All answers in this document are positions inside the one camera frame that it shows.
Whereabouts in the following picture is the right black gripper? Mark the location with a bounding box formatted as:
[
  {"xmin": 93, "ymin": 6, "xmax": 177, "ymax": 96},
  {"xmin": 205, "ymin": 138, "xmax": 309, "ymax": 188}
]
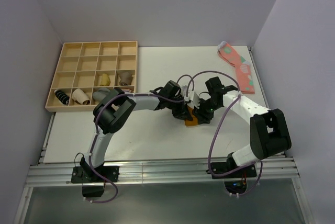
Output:
[{"xmin": 192, "ymin": 97, "xmax": 221, "ymax": 125}]

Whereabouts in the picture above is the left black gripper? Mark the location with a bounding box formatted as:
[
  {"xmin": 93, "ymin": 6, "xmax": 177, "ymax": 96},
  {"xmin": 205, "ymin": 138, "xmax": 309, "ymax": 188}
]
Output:
[{"xmin": 166, "ymin": 96, "xmax": 192, "ymax": 122}]

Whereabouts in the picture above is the mustard yellow striped sock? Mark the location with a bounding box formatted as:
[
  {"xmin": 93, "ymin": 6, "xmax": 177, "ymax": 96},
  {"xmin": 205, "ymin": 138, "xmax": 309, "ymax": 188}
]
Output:
[{"xmin": 184, "ymin": 106, "xmax": 198, "ymax": 127}]

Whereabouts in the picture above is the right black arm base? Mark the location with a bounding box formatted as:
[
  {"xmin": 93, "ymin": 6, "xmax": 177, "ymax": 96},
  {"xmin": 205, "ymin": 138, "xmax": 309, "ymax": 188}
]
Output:
[{"xmin": 206, "ymin": 153, "xmax": 257, "ymax": 198}]

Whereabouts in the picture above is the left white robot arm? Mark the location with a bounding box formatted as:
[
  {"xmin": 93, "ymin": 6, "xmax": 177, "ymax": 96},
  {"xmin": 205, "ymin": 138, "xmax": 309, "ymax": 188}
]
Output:
[{"xmin": 80, "ymin": 81, "xmax": 193, "ymax": 182}]

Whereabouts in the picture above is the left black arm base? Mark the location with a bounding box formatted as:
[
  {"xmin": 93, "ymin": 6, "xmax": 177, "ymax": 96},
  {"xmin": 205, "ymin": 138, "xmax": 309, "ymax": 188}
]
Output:
[{"xmin": 71, "ymin": 158, "xmax": 119, "ymax": 199}]

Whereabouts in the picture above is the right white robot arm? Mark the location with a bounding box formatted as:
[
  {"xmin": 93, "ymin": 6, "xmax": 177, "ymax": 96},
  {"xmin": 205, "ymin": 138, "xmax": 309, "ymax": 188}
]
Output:
[{"xmin": 192, "ymin": 77, "xmax": 292, "ymax": 177}]

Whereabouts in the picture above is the taupe rolled sock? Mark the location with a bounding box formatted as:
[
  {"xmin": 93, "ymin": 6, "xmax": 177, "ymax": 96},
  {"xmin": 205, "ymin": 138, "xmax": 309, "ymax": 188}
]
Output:
[{"xmin": 115, "ymin": 70, "xmax": 134, "ymax": 86}]

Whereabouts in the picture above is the pink patterned sock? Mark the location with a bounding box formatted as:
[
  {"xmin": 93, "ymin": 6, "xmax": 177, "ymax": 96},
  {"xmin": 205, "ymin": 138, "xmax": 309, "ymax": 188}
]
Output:
[{"xmin": 217, "ymin": 41, "xmax": 255, "ymax": 94}]

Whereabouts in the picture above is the yellow rolled sock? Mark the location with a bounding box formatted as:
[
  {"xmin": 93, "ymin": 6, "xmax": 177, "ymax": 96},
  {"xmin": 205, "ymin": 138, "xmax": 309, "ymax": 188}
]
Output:
[{"xmin": 99, "ymin": 73, "xmax": 110, "ymax": 86}]

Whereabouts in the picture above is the grey rolled sock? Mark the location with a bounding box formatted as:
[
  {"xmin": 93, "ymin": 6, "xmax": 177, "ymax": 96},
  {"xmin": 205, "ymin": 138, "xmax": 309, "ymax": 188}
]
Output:
[{"xmin": 92, "ymin": 87, "xmax": 110, "ymax": 104}]

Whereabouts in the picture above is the wooden compartment tray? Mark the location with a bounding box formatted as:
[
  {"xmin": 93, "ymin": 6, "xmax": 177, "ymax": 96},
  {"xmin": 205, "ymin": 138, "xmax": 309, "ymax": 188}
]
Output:
[{"xmin": 46, "ymin": 41, "xmax": 138, "ymax": 112}]

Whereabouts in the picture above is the beige rolled sock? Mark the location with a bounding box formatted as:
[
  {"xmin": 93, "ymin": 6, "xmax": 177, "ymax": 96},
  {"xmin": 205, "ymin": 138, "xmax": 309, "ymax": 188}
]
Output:
[{"xmin": 72, "ymin": 88, "xmax": 90, "ymax": 105}]

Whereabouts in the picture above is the black rolled sock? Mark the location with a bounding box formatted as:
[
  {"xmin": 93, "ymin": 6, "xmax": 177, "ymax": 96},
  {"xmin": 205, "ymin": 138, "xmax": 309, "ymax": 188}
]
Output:
[{"xmin": 54, "ymin": 89, "xmax": 70, "ymax": 105}]

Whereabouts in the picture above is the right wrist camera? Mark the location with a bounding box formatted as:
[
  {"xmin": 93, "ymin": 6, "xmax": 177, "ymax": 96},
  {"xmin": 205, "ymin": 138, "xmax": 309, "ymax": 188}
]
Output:
[{"xmin": 184, "ymin": 91, "xmax": 200, "ymax": 108}]

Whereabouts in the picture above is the aluminium mounting rail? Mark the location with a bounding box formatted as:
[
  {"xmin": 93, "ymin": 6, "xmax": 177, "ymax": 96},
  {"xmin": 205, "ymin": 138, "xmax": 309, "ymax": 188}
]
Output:
[{"xmin": 24, "ymin": 155, "xmax": 300, "ymax": 187}]

